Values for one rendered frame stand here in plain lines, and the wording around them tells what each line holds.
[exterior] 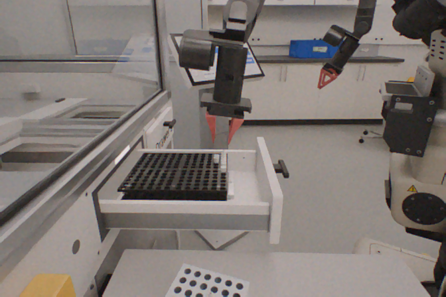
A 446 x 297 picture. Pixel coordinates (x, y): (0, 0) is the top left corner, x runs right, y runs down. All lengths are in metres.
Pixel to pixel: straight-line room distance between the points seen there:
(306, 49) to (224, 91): 3.29
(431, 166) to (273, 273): 0.54
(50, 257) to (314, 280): 0.44
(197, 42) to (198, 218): 0.33
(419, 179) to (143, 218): 0.74
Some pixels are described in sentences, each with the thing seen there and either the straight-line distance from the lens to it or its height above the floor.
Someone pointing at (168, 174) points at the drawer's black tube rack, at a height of 0.90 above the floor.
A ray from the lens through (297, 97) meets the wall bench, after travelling 3.68.
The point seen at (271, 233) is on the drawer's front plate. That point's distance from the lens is 0.53.
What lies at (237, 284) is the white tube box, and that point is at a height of 0.79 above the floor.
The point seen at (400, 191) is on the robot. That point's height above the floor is 0.76.
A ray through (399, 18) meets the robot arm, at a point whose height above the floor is 1.22.
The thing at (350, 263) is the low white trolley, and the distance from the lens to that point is 0.65.
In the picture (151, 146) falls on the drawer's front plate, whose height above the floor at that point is 0.88.
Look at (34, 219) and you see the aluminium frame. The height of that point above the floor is 0.98.
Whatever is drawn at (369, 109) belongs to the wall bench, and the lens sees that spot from 4.13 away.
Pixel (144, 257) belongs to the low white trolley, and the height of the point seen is 0.76.
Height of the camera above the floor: 1.19
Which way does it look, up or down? 21 degrees down
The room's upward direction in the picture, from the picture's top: straight up
